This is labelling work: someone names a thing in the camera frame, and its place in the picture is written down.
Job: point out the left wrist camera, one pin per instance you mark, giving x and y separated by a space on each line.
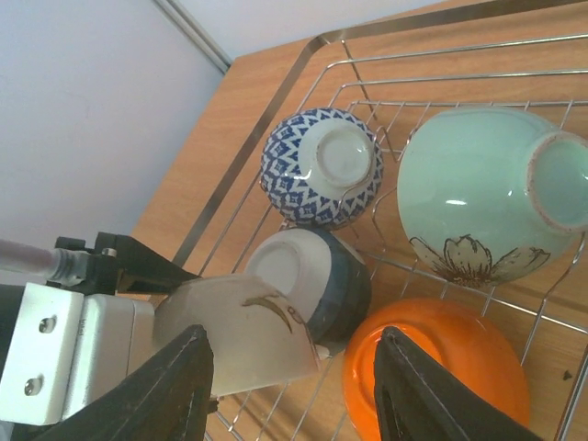
61 350

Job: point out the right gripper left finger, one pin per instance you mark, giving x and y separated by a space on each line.
165 399

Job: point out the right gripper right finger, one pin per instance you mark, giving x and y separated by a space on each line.
418 399

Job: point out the white bowl black outside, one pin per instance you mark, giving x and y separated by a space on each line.
323 278

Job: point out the red patterned bowl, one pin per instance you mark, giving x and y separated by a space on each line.
321 167

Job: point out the teal ceramic bowl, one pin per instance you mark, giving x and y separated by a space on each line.
487 195

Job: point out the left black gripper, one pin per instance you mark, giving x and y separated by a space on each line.
120 263

